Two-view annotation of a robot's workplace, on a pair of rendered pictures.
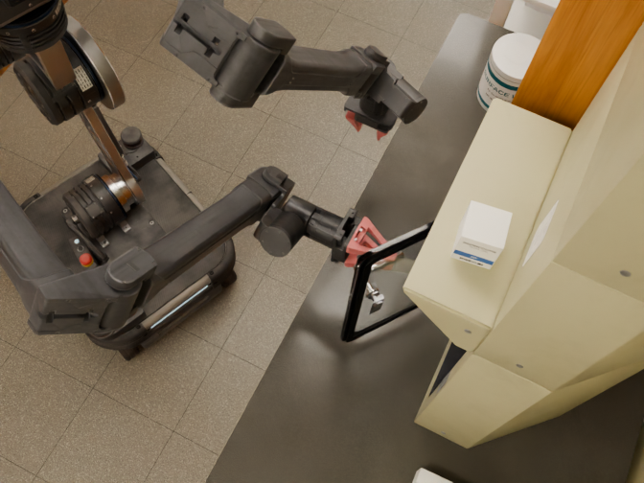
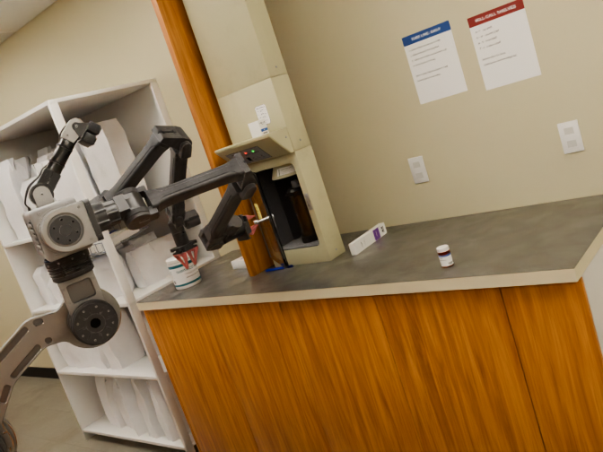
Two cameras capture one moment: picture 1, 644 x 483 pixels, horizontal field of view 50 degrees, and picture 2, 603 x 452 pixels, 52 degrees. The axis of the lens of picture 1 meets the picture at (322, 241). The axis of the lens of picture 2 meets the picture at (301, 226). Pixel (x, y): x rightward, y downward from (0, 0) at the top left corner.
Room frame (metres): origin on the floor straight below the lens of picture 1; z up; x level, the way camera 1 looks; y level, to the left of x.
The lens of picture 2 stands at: (-0.53, 2.11, 1.55)
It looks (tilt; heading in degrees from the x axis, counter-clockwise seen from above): 10 degrees down; 291
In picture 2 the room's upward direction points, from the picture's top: 19 degrees counter-clockwise
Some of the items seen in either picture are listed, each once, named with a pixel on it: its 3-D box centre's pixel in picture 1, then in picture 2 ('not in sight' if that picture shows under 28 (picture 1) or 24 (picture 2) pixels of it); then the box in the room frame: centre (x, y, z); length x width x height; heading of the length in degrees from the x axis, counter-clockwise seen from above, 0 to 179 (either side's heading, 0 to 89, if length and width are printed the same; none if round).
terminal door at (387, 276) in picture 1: (425, 268); (263, 218); (0.48, -0.18, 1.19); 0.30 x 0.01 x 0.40; 122
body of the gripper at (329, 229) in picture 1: (331, 230); (236, 230); (0.53, -0.01, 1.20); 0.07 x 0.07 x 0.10; 68
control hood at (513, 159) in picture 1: (483, 220); (253, 151); (0.44, -0.21, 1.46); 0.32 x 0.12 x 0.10; 159
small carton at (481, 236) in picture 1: (480, 235); (258, 128); (0.38, -0.19, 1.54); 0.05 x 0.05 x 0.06; 76
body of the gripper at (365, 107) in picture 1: (375, 98); (181, 240); (0.81, -0.07, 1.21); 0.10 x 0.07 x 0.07; 68
